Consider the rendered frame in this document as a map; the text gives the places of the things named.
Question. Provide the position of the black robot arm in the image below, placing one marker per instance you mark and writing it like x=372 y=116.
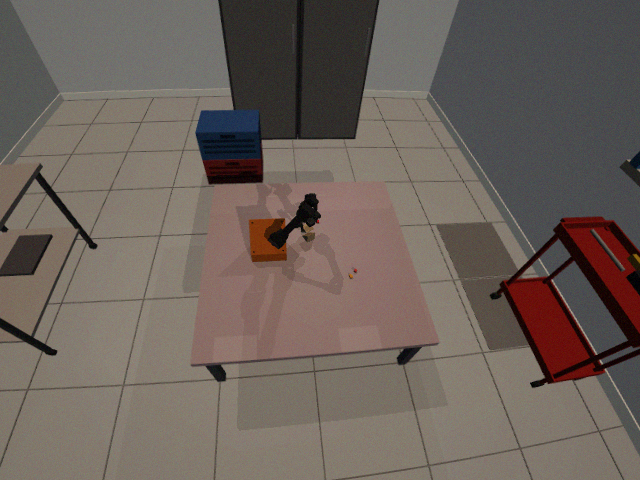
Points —
x=304 y=213

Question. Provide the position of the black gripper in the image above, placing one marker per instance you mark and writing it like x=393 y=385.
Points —
x=301 y=225

